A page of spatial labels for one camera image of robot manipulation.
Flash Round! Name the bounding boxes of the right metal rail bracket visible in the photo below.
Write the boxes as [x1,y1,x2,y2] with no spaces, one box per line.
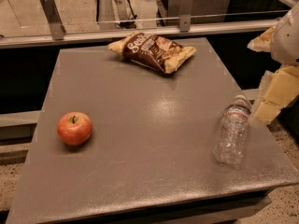
[179,0,193,32]

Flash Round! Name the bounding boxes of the metal rail bracket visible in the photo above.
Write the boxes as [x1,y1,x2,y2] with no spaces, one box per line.
[179,0,193,32]
[39,0,66,40]

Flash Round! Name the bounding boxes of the grey metal rail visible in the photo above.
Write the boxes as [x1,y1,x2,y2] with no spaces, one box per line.
[0,19,278,49]

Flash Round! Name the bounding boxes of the red apple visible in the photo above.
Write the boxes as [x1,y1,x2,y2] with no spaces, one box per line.
[57,112,93,146]

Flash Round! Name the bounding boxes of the clear plastic water bottle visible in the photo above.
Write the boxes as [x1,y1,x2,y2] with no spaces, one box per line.
[213,95,251,165]

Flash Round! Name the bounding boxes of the left metal rail bracket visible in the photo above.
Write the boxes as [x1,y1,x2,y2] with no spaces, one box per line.
[39,0,66,40]

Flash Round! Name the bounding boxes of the brown chip bag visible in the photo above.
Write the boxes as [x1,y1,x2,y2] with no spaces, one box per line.
[108,32,196,74]

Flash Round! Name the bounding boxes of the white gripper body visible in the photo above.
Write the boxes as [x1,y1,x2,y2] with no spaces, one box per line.
[270,2,299,66]

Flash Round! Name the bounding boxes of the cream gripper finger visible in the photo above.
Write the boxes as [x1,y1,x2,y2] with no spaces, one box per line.
[247,26,276,52]
[249,65,299,128]

